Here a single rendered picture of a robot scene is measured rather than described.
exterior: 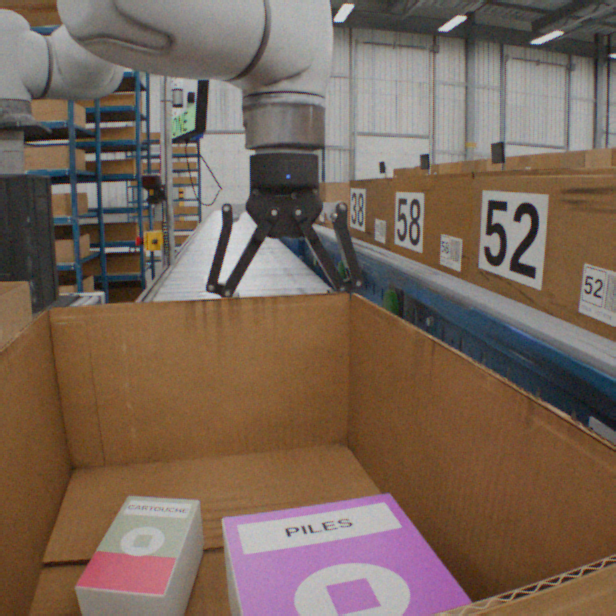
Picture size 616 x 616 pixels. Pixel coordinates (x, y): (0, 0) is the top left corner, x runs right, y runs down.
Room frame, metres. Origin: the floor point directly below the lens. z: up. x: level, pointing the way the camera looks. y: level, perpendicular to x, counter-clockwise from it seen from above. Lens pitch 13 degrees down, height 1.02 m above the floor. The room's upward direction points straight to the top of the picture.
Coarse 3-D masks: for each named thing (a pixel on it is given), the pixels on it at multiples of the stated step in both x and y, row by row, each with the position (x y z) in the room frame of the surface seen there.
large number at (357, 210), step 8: (352, 192) 1.46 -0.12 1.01; (360, 192) 1.37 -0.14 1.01; (352, 200) 1.46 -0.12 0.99; (360, 200) 1.37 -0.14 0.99; (352, 208) 1.46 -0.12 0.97; (360, 208) 1.37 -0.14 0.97; (352, 216) 1.46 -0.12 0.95; (360, 216) 1.37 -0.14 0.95; (352, 224) 1.46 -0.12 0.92; (360, 224) 1.37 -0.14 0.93
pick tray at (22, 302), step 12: (0, 288) 0.97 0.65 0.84; (12, 288) 0.90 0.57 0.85; (24, 288) 0.96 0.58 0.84; (0, 300) 0.83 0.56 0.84; (12, 300) 0.89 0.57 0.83; (24, 300) 0.95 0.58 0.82; (0, 312) 0.83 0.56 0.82; (12, 312) 0.88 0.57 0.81; (24, 312) 0.94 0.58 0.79; (0, 324) 0.82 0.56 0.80; (12, 324) 0.87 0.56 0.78; (24, 324) 0.93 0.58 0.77; (0, 336) 0.82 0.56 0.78; (12, 336) 0.87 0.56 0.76
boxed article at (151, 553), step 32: (128, 512) 0.30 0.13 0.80; (160, 512) 0.30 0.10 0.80; (192, 512) 0.30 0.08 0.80; (128, 544) 0.26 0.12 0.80; (160, 544) 0.26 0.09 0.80; (192, 544) 0.29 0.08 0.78; (96, 576) 0.23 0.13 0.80; (128, 576) 0.23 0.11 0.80; (160, 576) 0.23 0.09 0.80; (192, 576) 0.28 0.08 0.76; (96, 608) 0.22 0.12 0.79; (128, 608) 0.22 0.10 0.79; (160, 608) 0.22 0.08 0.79
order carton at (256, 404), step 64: (64, 320) 0.43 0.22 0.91; (128, 320) 0.44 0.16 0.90; (192, 320) 0.46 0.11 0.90; (256, 320) 0.47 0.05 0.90; (320, 320) 0.48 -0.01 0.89; (384, 320) 0.41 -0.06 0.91; (0, 384) 0.28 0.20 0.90; (64, 384) 0.42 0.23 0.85; (128, 384) 0.44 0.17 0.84; (192, 384) 0.45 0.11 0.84; (256, 384) 0.47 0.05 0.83; (320, 384) 0.48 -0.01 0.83; (384, 384) 0.41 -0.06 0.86; (448, 384) 0.31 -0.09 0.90; (512, 384) 0.24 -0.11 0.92; (0, 448) 0.26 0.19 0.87; (64, 448) 0.41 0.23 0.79; (128, 448) 0.44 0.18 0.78; (192, 448) 0.45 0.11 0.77; (256, 448) 0.47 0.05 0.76; (320, 448) 0.48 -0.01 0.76; (384, 448) 0.40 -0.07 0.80; (448, 448) 0.30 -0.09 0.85; (512, 448) 0.23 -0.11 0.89; (576, 448) 0.19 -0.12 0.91; (0, 512) 0.24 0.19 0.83; (64, 512) 0.35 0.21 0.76; (256, 512) 0.36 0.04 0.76; (448, 512) 0.29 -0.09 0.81; (512, 512) 0.22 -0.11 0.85; (576, 512) 0.18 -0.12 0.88; (0, 576) 0.22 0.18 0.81; (64, 576) 0.28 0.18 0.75; (512, 576) 0.21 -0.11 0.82; (576, 576) 0.10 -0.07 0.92
